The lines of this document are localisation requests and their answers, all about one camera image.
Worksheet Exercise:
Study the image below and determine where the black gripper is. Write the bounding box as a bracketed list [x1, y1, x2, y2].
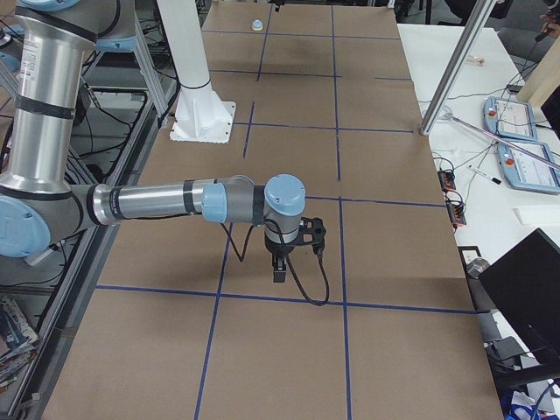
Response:
[264, 238, 292, 284]

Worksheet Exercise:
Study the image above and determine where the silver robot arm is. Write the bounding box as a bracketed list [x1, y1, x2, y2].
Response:
[1, 1, 305, 281]

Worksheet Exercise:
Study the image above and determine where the brown cardboard table cover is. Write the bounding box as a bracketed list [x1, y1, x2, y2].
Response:
[44, 2, 501, 419]

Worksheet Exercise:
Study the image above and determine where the orange black connector box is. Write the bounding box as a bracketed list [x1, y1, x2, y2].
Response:
[437, 170, 456, 193]

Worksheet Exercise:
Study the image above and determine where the black marker pen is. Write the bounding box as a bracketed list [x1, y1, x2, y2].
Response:
[468, 165, 502, 185]

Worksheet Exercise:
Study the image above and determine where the metal grabber stick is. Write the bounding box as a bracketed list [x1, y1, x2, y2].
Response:
[442, 112, 560, 171]

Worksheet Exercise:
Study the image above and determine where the black laptop monitor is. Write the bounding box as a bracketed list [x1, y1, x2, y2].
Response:
[479, 228, 559, 364]

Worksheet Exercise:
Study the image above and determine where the white foam block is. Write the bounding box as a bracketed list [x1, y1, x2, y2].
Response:
[513, 205, 560, 227]

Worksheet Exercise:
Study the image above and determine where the far teach pendant tablet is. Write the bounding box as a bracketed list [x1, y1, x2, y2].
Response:
[483, 96, 538, 141]

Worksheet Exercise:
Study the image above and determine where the stack of magazines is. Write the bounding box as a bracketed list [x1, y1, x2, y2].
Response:
[1, 295, 39, 392]

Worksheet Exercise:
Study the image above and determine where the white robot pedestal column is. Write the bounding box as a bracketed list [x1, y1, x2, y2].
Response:
[157, 0, 236, 144]

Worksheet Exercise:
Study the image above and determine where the aluminium frame post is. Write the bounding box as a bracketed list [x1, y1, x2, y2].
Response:
[419, 0, 496, 136]

